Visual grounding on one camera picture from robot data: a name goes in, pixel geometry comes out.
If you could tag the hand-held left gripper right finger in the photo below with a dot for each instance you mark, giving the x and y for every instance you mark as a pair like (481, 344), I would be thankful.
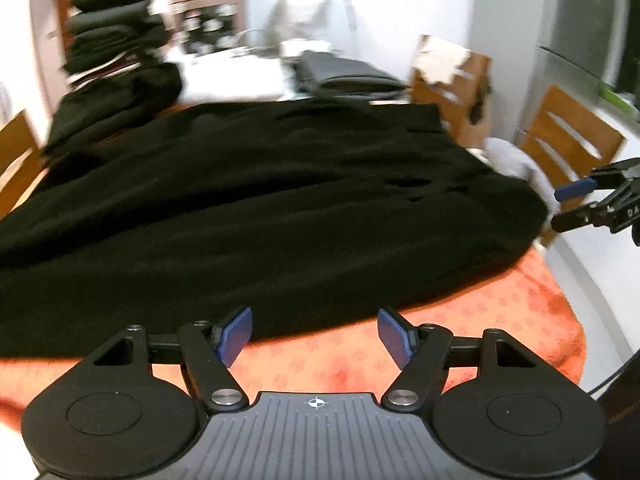
(395, 335)

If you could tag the dark grey folded garment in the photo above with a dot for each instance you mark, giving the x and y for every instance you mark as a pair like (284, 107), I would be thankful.
(115, 20)

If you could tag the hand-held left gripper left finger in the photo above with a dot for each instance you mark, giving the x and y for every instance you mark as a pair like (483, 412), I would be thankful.
(235, 335)

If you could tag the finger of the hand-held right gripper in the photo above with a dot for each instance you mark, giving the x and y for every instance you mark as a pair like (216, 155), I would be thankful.
(575, 189)
(585, 215)

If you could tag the beige torn cloth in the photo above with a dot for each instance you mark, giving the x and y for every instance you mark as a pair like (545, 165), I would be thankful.
(442, 60)

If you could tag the pink cabinet with shells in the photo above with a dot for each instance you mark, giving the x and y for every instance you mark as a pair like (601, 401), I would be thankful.
(210, 15)

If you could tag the white folded robe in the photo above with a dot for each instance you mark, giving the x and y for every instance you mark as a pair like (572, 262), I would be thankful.
(235, 77)

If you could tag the black crumpled garment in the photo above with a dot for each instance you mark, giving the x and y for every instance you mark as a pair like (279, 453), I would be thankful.
(115, 105)

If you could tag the black coat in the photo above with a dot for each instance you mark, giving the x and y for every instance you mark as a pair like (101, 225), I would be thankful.
(250, 200)

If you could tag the cardboard box with cloth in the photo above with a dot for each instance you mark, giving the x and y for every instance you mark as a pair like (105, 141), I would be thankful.
(450, 105)

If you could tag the wooden chair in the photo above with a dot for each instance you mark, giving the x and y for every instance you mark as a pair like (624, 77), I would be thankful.
(17, 160)
(570, 140)

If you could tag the brown wooden door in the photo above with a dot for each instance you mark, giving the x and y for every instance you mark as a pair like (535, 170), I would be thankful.
(45, 35)

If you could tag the orange floral table mat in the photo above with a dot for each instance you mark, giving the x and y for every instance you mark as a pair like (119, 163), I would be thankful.
(500, 320)

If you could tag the black folded trousers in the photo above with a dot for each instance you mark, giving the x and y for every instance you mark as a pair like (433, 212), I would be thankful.
(115, 47)

